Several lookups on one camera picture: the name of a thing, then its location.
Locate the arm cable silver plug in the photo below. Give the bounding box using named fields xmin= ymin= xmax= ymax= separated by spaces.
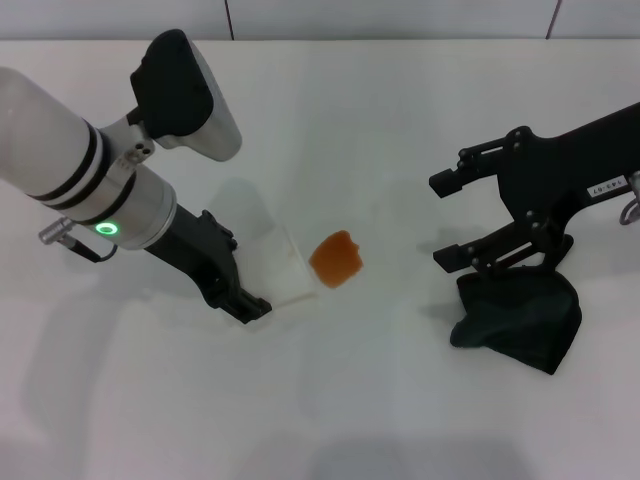
xmin=618 ymin=169 xmax=640 ymax=226
xmin=38 ymin=218 xmax=120 ymax=262

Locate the orange food piece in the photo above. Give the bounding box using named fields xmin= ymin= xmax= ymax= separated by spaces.
xmin=308 ymin=229 xmax=365 ymax=290

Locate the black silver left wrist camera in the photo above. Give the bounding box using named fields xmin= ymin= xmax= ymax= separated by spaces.
xmin=129 ymin=28 xmax=244 ymax=164

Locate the right arm cable silver plug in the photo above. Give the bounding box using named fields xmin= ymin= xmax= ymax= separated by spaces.
xmin=618 ymin=169 xmax=640 ymax=226

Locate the dark blue rag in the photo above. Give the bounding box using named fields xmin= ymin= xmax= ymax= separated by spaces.
xmin=448 ymin=233 xmax=581 ymax=376

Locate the white paper cup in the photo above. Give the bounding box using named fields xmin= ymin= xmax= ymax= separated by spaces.
xmin=232 ymin=224 xmax=320 ymax=334

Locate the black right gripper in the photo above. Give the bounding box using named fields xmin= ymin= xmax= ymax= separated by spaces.
xmin=428 ymin=102 xmax=640 ymax=278

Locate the left arm cable silver plug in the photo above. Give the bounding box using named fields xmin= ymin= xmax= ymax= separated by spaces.
xmin=38 ymin=218 xmax=120 ymax=262

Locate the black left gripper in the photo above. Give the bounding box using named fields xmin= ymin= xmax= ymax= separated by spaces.
xmin=144 ymin=204 xmax=275 ymax=327

